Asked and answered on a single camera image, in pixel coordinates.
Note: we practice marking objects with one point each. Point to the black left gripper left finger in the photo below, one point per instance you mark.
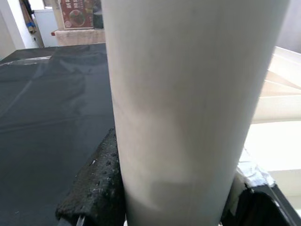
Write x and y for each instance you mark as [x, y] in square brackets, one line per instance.
[94, 183]

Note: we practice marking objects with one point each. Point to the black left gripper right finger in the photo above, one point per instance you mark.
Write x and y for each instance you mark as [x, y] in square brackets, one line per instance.
[256, 207]

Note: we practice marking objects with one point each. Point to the white plastic children table top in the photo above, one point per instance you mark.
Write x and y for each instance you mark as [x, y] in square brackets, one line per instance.
[277, 106]

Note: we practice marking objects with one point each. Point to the white plastic table leg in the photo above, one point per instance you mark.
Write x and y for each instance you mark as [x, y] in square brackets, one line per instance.
[188, 94]

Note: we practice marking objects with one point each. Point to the clear plastic bag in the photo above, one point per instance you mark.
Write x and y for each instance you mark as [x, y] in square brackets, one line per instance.
[23, 61]

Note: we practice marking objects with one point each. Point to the beige cloth covered table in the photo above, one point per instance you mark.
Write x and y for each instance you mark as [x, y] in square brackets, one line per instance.
[80, 36]

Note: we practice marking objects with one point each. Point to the white cabinet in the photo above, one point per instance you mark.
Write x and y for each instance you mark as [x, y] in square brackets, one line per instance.
[45, 26]

